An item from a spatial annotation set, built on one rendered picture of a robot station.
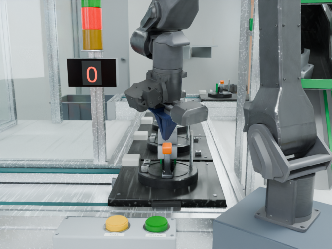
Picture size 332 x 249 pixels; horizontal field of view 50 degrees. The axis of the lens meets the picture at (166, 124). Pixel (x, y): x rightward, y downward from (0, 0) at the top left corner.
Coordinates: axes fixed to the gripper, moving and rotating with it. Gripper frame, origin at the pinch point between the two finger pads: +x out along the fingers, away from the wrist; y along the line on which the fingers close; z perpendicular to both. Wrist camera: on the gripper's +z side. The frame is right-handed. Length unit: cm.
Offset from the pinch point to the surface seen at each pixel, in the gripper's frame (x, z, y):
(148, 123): 28, -31, -54
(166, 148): 4.9, 0.6, 1.1
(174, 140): 6.2, -4.7, -3.1
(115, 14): 53, -248, -477
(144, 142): 22.8, -15.7, -32.4
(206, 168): 17.2, -15.3, -3.0
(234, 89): 247, -570, -500
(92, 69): -5.3, 3.2, -26.7
